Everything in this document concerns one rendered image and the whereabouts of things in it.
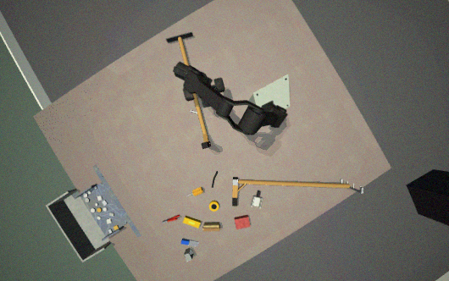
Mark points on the long-handled scraper with wooden pole and dark square blade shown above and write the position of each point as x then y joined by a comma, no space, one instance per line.
206,143

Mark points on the red square block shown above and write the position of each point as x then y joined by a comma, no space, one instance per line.
242,222

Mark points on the yellow-handled screwdriver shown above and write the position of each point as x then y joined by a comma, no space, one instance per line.
197,192

